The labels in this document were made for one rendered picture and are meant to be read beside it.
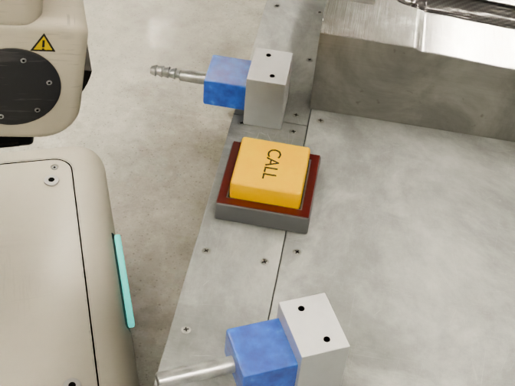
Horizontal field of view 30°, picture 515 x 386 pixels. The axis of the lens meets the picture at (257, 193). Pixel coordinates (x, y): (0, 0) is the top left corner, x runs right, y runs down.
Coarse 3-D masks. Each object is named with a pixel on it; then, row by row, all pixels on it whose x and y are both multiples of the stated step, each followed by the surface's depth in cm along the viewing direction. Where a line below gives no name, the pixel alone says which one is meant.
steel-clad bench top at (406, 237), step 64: (320, 0) 106; (256, 128) 90; (320, 128) 91; (384, 128) 91; (320, 192) 85; (384, 192) 85; (448, 192) 86; (512, 192) 86; (192, 256) 78; (256, 256) 79; (320, 256) 79; (384, 256) 80; (448, 256) 80; (512, 256) 81; (192, 320) 74; (256, 320) 74; (384, 320) 75; (448, 320) 76; (512, 320) 76; (192, 384) 70; (384, 384) 71; (448, 384) 71; (512, 384) 72
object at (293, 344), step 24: (288, 312) 68; (312, 312) 68; (240, 336) 68; (264, 336) 68; (288, 336) 68; (312, 336) 67; (336, 336) 67; (216, 360) 67; (240, 360) 66; (264, 360) 67; (288, 360) 67; (312, 360) 66; (336, 360) 67; (168, 384) 66; (240, 384) 67; (264, 384) 67; (288, 384) 68; (312, 384) 68; (336, 384) 69
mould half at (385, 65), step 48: (336, 0) 90; (384, 0) 91; (336, 48) 87; (384, 48) 86; (432, 48) 86; (480, 48) 87; (336, 96) 91; (384, 96) 90; (432, 96) 89; (480, 96) 88
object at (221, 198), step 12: (240, 144) 85; (312, 156) 85; (228, 168) 83; (312, 168) 84; (228, 180) 82; (312, 180) 83; (312, 192) 82; (240, 204) 80; (252, 204) 80; (264, 204) 80; (300, 216) 80
